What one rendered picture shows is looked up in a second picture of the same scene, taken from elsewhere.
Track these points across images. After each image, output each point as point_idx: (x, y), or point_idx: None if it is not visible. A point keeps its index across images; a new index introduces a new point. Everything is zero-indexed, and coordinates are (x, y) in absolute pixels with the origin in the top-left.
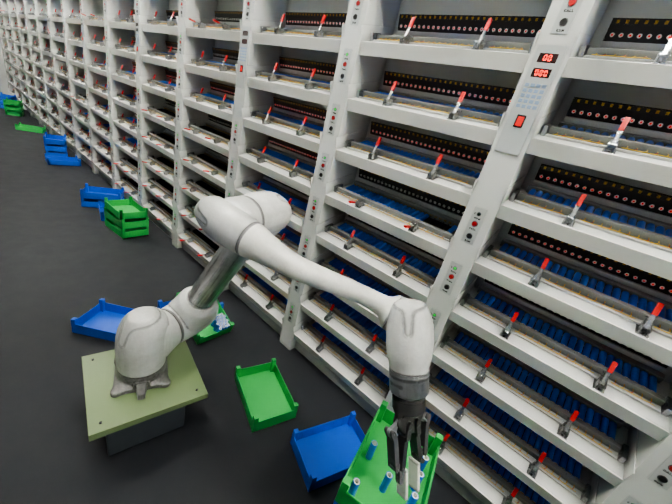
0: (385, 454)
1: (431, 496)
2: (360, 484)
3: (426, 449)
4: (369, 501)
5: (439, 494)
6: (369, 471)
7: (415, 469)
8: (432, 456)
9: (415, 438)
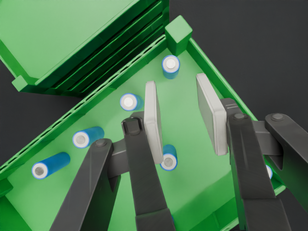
0: (121, 214)
1: (15, 153)
2: (212, 174)
3: (94, 153)
4: (209, 140)
5: (2, 151)
6: (179, 192)
7: (157, 118)
8: (6, 177)
9: (166, 205)
